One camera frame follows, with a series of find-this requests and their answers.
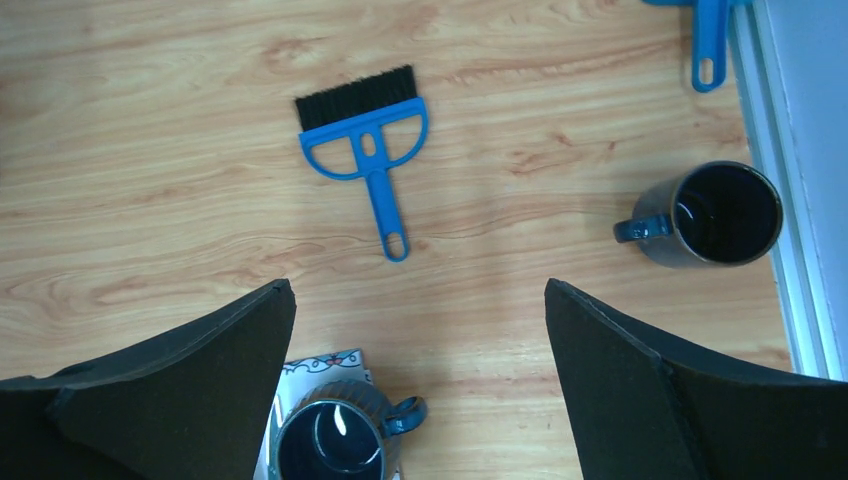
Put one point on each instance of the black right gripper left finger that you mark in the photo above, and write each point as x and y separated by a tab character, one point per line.
190	403

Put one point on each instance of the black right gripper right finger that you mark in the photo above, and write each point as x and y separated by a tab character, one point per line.
646	404

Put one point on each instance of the white patterned placemat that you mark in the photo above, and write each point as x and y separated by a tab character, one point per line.
296	380

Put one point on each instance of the blue hand brush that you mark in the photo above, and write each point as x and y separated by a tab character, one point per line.
359	111

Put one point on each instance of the blue dustpan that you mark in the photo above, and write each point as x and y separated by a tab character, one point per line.
710	23

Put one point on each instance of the dark blue mug far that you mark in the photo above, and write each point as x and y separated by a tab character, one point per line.
718	214

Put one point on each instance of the dark blue mug near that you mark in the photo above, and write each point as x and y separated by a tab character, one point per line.
345	429

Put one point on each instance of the dark blue mug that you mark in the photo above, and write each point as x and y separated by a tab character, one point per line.
345	429
718	214

